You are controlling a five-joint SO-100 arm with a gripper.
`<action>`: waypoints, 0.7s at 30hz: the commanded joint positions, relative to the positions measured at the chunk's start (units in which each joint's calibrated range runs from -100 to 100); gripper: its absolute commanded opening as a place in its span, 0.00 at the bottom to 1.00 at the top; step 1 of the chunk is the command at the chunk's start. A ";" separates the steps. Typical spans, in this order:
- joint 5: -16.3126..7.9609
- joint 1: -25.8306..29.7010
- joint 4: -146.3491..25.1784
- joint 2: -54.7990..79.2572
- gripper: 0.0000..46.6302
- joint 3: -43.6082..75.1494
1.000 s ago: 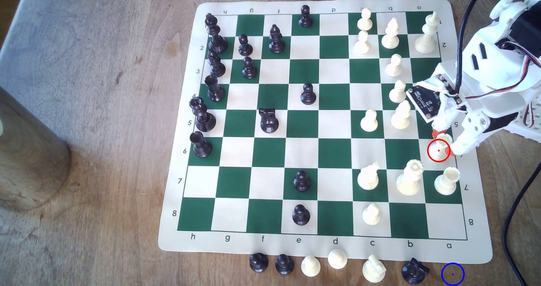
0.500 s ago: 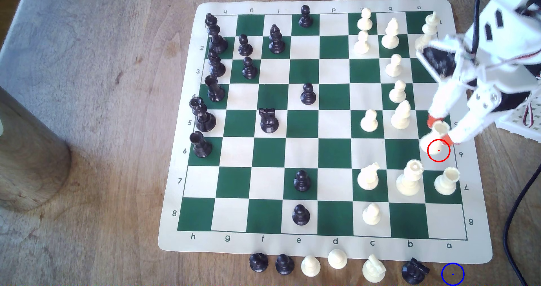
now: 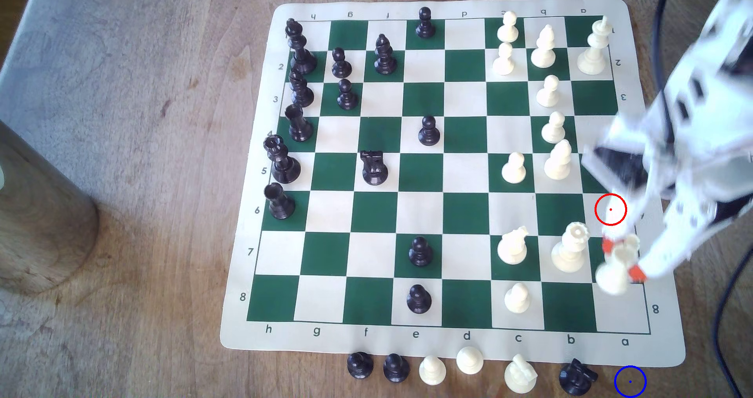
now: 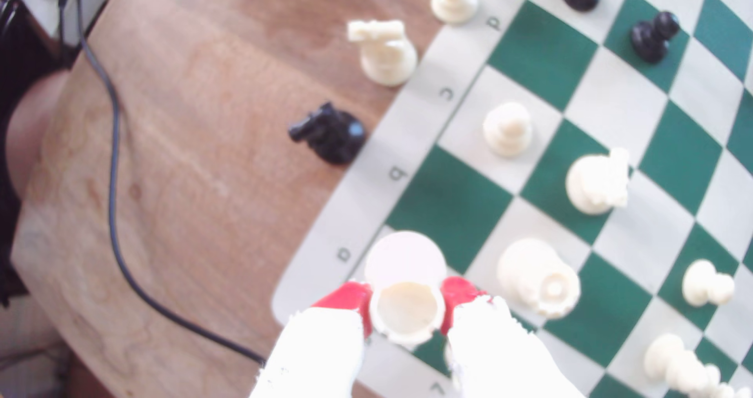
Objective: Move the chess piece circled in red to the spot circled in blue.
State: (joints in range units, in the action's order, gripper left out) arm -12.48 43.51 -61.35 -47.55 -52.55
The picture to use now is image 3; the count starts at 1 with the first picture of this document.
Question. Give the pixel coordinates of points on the white bishop chess piece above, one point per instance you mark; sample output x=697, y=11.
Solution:
x=557, y=164
x=543, y=52

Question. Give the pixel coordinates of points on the black rook chess piece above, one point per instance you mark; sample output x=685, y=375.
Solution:
x=279, y=204
x=299, y=126

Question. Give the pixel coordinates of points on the black queen chess piece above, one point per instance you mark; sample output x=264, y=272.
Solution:
x=284, y=165

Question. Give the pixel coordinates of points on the green and cream chess mat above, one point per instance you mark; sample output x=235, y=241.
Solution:
x=465, y=210

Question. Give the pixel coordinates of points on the white king chess piece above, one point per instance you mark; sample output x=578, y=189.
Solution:
x=593, y=57

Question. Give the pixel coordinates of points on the white knight chess piece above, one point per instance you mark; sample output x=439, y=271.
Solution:
x=512, y=250
x=520, y=377

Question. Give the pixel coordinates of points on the white queen chess piece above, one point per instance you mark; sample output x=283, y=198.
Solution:
x=570, y=254

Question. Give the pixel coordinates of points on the white pawn chess piece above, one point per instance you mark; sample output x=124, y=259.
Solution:
x=508, y=30
x=553, y=131
x=514, y=171
x=517, y=301
x=503, y=62
x=548, y=94
x=432, y=372
x=469, y=362

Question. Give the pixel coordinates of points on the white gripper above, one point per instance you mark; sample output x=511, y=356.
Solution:
x=675, y=236

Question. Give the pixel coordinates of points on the black knight chess piece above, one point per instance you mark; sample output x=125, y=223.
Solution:
x=576, y=378
x=374, y=170

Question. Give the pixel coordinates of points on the round wooden post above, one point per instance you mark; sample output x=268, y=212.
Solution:
x=41, y=221

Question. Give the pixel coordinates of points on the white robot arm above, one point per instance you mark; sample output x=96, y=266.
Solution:
x=703, y=74

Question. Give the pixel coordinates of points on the black pawn chess piece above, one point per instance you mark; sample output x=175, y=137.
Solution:
x=425, y=26
x=347, y=97
x=429, y=133
x=396, y=369
x=359, y=366
x=418, y=301
x=341, y=65
x=420, y=254

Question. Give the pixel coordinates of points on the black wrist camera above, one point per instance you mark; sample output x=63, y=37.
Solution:
x=617, y=165

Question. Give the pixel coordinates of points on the black bishop chess piece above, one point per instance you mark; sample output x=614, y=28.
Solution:
x=385, y=57
x=302, y=92

